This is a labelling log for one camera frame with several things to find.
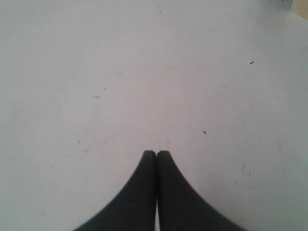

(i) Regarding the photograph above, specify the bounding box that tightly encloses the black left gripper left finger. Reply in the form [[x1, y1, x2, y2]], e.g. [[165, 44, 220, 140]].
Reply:
[[78, 150, 156, 231]]

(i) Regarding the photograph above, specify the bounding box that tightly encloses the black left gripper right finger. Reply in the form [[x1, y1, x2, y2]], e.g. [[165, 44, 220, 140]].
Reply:
[[156, 151, 243, 231]]

